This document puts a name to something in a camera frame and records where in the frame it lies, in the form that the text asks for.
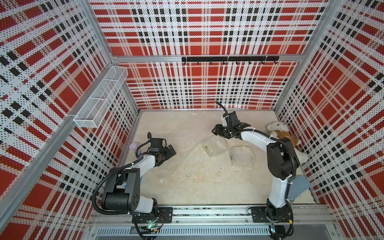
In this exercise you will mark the black wall hook rail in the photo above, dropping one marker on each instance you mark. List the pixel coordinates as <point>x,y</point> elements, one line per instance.
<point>261,59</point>

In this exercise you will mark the white wire mesh shelf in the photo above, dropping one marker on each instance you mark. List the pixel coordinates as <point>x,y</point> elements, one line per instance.
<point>102,96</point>

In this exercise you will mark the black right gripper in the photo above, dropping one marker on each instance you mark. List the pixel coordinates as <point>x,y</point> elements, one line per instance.
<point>217,128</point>

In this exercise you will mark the grey blue zip pouch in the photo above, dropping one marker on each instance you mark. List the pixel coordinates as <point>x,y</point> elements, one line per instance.
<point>299,185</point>

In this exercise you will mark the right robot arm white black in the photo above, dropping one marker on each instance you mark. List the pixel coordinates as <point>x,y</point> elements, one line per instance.
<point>281,159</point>

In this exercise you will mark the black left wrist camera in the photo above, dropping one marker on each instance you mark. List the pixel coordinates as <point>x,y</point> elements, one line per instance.
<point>157,145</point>

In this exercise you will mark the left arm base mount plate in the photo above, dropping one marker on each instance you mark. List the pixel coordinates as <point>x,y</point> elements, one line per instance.
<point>163,215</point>

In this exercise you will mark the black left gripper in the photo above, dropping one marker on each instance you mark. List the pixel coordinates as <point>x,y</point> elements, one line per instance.
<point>168,154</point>

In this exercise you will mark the clear bubble wrap sheet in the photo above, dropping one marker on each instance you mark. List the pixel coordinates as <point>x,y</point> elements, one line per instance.
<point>184,135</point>

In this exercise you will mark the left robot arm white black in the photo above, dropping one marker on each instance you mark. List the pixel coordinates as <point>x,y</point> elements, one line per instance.
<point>119,192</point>

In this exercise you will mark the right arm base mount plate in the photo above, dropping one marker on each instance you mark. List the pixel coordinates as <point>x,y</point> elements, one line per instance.
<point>270,214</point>

